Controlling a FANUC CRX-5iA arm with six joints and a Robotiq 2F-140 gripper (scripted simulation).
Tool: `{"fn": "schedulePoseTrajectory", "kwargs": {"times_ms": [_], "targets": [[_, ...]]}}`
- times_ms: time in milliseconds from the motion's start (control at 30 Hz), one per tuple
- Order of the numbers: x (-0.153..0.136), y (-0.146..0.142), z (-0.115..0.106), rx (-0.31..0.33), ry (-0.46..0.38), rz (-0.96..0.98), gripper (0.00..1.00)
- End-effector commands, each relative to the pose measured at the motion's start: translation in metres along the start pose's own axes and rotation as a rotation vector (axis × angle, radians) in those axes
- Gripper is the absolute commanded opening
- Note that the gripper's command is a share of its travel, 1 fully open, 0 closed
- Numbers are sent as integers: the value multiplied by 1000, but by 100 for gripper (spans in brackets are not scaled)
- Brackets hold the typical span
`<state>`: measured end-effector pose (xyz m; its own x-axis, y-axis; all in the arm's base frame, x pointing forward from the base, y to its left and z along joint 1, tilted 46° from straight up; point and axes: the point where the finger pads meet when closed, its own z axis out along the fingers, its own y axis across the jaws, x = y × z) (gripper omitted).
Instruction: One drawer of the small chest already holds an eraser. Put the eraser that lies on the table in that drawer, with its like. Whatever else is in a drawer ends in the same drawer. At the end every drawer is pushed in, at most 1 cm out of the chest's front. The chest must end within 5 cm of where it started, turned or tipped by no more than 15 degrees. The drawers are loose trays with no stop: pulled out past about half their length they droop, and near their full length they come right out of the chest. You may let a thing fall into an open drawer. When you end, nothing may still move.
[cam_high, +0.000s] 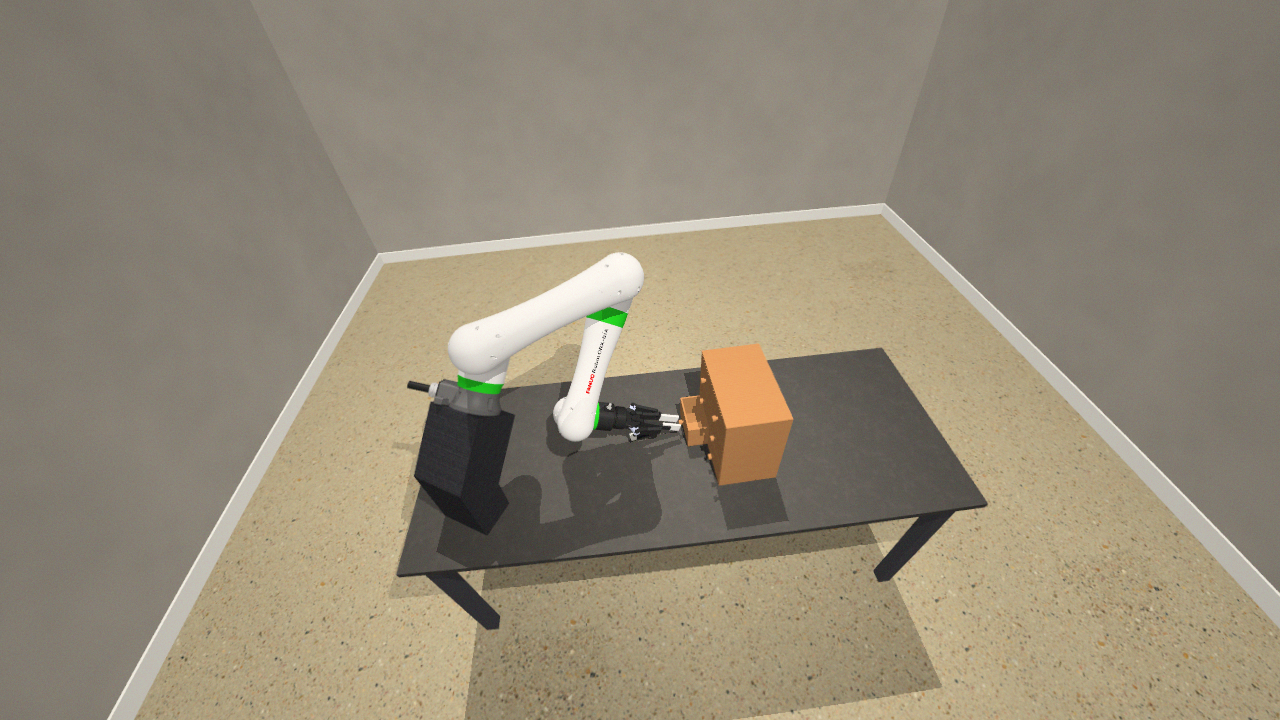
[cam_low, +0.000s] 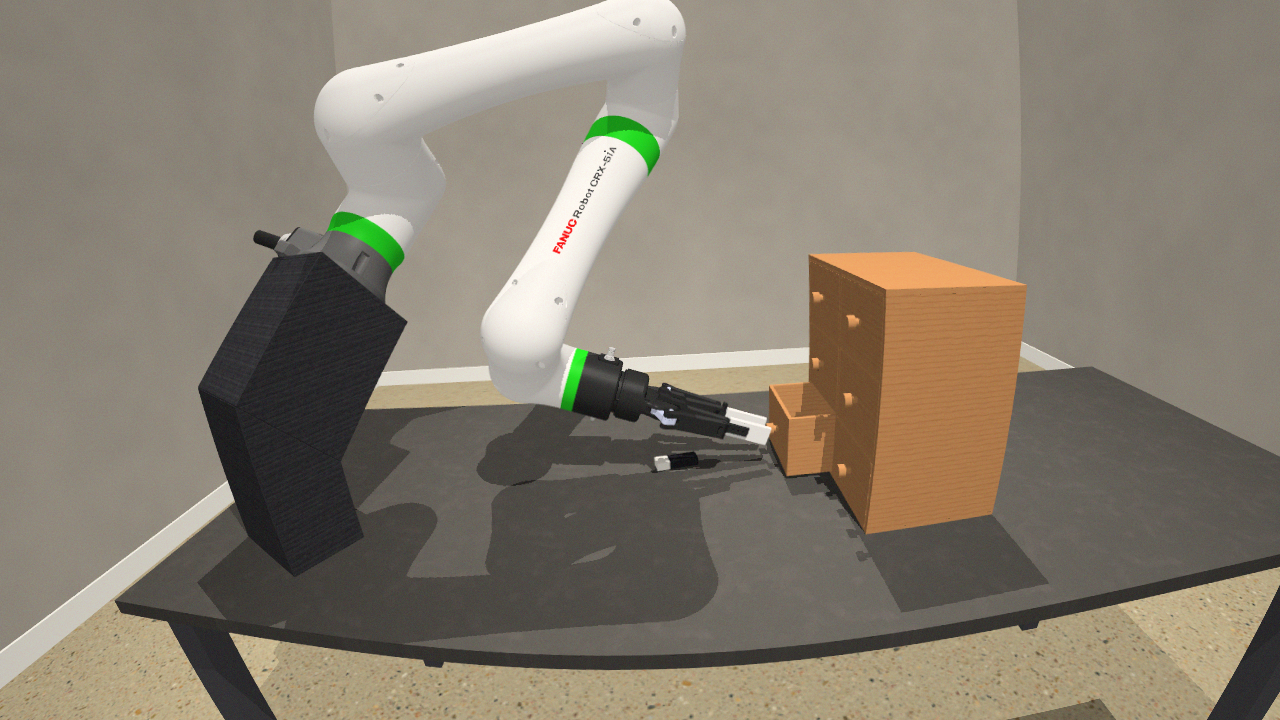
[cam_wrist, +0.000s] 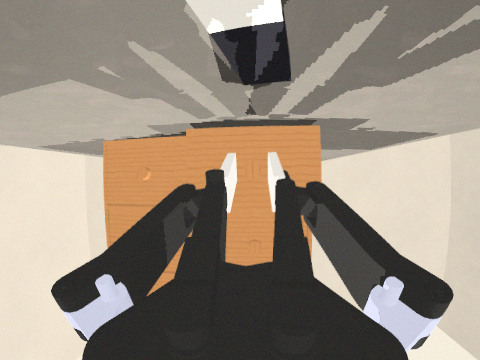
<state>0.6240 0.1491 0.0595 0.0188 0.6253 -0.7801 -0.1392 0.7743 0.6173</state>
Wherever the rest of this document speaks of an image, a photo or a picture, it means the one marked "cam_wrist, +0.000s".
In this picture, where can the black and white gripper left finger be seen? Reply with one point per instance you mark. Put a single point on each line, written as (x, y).
(124, 274)

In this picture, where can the wooden drawer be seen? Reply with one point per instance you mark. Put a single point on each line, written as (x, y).
(120, 221)
(163, 162)
(161, 281)
(298, 149)
(245, 233)

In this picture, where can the orange wooden chest of drawers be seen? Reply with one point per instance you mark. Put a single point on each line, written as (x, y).
(142, 207)

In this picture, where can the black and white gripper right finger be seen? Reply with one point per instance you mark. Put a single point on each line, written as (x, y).
(398, 294)

